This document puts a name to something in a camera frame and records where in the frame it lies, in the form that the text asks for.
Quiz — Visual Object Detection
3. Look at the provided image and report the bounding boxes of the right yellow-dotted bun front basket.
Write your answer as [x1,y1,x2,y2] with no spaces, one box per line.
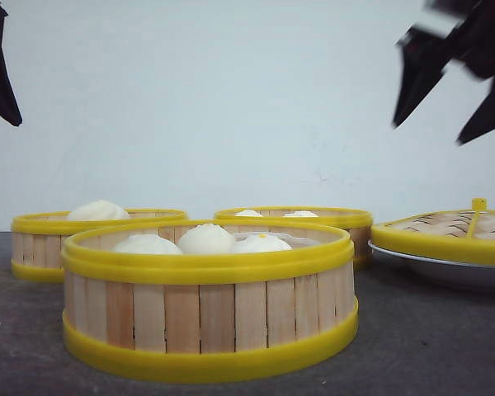
[230,233,292,253]

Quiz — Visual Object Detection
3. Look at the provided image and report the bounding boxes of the white plate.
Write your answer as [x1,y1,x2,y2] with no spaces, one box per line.
[368,242,495,293]

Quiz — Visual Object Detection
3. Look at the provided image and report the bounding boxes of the white bun basket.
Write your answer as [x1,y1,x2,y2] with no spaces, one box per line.
[67,200,130,221]
[112,234,182,255]
[177,224,235,255]

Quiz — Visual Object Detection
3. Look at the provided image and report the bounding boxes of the middle white bun front basket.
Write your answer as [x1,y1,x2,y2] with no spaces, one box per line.
[177,224,235,255]

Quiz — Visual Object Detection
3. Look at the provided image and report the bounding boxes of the left bun back right basket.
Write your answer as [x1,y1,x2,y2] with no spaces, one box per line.
[235,210,263,218]

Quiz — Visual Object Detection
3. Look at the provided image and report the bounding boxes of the white bun back left basket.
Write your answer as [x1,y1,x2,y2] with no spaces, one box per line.
[67,200,130,221]

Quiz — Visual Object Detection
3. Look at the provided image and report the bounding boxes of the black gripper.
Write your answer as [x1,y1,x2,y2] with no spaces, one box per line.
[393,1,495,144]

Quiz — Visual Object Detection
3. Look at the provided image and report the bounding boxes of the left white bun front basket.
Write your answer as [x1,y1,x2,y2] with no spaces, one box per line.
[112,234,182,255]

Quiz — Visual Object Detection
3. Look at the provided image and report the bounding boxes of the woven bamboo steamer lid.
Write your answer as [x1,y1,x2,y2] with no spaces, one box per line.
[370,198,495,266]

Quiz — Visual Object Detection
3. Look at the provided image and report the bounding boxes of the front bamboo steamer basket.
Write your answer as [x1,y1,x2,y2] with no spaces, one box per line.
[62,218,359,384]

